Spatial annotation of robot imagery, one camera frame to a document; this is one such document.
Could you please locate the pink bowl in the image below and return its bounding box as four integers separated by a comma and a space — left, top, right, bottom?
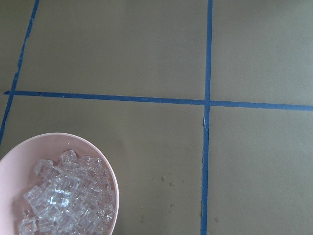
0, 133, 120, 235

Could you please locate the clear ice cubes pile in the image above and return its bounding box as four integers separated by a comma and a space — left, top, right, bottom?
18, 149, 116, 235

